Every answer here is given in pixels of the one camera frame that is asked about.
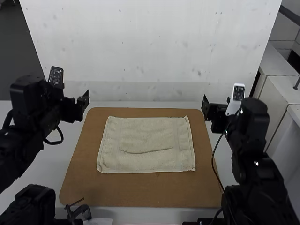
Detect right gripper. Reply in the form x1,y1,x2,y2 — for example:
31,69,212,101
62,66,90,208
202,94,232,134

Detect pale towel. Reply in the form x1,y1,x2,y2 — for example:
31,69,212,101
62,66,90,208
96,115,197,174

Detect white cabinet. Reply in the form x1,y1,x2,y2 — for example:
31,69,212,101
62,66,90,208
248,39,300,186

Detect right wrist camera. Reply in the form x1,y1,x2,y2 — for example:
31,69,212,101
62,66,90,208
225,82,246,116

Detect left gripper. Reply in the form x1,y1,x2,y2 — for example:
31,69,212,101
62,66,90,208
57,89,90,123

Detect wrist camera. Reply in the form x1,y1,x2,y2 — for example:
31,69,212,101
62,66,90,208
225,82,246,116
47,66,65,90

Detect cork mat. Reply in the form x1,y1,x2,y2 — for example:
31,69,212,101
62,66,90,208
59,107,224,209

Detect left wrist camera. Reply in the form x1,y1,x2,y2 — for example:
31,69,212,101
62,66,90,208
47,66,65,90

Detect black clamp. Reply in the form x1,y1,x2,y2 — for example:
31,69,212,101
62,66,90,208
64,197,92,225

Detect black cable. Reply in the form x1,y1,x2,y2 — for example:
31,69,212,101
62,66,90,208
211,131,229,195
44,126,65,145

